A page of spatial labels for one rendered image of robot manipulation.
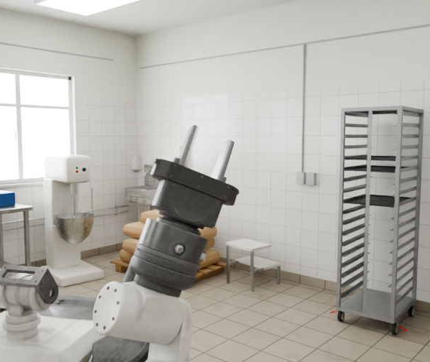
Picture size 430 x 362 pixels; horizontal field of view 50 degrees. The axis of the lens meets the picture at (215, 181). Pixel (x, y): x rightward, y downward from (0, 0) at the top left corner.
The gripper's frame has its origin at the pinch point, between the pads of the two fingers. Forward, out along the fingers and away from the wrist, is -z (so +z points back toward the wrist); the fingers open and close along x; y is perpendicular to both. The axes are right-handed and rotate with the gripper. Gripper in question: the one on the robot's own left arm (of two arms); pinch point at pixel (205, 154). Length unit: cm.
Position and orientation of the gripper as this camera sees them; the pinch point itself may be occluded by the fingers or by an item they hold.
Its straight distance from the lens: 64.4
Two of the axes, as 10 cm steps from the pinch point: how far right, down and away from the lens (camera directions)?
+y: -2.9, 0.4, 9.6
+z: -3.3, 9.3, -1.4
